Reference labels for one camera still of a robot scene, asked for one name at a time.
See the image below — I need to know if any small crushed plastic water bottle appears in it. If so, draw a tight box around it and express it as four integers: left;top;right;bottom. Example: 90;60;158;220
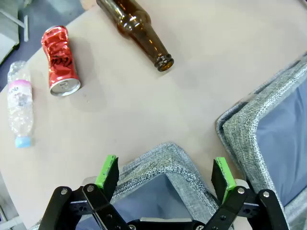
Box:
6;61;34;149

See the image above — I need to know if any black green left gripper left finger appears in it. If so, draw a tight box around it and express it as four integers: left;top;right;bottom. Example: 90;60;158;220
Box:
38;154;129;230

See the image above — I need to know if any grey metal bar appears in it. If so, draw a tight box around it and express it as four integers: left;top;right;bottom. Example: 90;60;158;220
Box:
23;15;30;42

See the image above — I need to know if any grey fabric basket with tag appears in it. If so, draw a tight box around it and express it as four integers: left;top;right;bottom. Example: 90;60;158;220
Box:
30;141;252;230

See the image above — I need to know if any crushed red soda can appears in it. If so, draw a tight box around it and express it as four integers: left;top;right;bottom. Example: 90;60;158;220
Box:
41;25;82;97

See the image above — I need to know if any grey metal furniture frame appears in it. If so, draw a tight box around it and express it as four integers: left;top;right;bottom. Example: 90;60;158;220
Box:
0;0;20;66

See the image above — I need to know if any brown glass beer bottle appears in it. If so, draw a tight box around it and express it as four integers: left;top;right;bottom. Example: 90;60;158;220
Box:
95;0;175;72

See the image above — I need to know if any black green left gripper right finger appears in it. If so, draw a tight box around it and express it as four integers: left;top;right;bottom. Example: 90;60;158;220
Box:
202;157;290;230

